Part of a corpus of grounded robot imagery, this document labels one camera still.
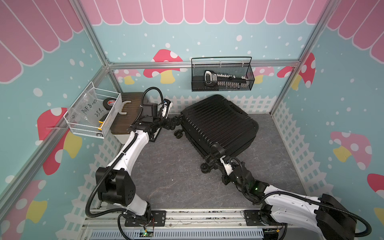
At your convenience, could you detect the black hard-shell suitcase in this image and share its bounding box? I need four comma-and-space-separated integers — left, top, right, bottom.
174, 95, 259, 174

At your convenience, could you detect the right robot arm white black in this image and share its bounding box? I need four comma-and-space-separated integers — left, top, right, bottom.
206, 156, 372, 240

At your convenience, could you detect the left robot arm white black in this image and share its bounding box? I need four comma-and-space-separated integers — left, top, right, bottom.
85, 87, 178, 226

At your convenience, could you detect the brown lid storage box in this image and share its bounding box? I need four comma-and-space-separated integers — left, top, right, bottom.
110, 92, 143, 145

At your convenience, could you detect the socket set in basket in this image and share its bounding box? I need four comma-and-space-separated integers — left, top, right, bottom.
203, 71, 250, 90

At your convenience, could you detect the black tape roll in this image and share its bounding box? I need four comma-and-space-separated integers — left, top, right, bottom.
103, 98, 116, 111

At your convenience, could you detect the plastic bag with writing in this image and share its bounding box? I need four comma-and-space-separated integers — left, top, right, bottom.
73, 91, 108, 127

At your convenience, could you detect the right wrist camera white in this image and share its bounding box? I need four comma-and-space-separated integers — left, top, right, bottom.
220, 156, 233, 176

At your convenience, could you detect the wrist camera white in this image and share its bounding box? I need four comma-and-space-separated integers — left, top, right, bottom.
160, 99, 173, 120
220, 156, 233, 176

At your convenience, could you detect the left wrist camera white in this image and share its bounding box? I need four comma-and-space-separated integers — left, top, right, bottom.
160, 99, 173, 120

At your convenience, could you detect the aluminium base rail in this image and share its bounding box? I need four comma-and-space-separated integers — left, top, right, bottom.
77, 209, 322, 240

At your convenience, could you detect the black wire mesh basket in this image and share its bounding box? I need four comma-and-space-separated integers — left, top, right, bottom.
191, 57, 255, 92

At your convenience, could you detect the clear plastic wall bin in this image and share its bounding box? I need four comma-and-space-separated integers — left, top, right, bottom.
64, 82, 122, 139

